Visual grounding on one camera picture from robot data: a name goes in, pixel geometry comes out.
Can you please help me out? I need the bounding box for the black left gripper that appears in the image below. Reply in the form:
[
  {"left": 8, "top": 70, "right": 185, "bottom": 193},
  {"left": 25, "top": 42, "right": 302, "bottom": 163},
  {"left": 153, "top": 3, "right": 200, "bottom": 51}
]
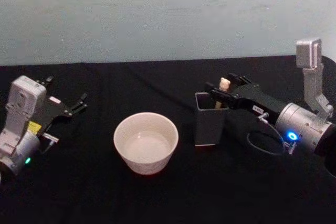
[{"left": 33, "top": 76, "right": 89, "bottom": 141}]

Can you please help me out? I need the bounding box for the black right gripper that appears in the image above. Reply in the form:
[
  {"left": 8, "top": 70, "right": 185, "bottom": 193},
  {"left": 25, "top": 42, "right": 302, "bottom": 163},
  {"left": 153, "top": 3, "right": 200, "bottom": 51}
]
[{"left": 204, "top": 73, "right": 287, "bottom": 126}]

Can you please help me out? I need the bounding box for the cream bear-topped stick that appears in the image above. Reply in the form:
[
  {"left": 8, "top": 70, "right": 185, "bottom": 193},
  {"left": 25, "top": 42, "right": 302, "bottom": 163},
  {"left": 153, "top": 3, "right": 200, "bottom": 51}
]
[{"left": 215, "top": 77, "right": 232, "bottom": 110}]

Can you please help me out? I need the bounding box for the black square holder cup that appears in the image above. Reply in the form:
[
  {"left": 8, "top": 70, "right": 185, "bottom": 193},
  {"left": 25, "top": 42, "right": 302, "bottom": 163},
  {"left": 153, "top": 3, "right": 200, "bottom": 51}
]
[{"left": 194, "top": 92, "right": 229, "bottom": 147}]

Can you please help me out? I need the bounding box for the white ceramic bowl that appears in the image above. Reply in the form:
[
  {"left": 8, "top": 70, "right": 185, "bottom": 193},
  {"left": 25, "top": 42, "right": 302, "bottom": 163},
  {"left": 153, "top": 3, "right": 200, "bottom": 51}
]
[{"left": 113, "top": 112, "right": 180, "bottom": 176}]

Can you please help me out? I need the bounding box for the black table cloth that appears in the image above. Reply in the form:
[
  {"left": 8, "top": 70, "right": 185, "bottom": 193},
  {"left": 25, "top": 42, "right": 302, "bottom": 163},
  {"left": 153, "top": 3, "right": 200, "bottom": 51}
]
[{"left": 0, "top": 55, "right": 336, "bottom": 224}]

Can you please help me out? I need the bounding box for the thin dark gripper cable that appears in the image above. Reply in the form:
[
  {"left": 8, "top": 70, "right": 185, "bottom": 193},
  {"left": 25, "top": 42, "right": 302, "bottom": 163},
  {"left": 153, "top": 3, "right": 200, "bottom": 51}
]
[{"left": 246, "top": 112, "right": 291, "bottom": 156}]

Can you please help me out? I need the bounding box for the pale wall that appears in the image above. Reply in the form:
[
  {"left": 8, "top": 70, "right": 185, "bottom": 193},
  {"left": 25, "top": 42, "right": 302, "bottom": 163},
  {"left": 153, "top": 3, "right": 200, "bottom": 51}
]
[{"left": 0, "top": 0, "right": 336, "bottom": 67}]

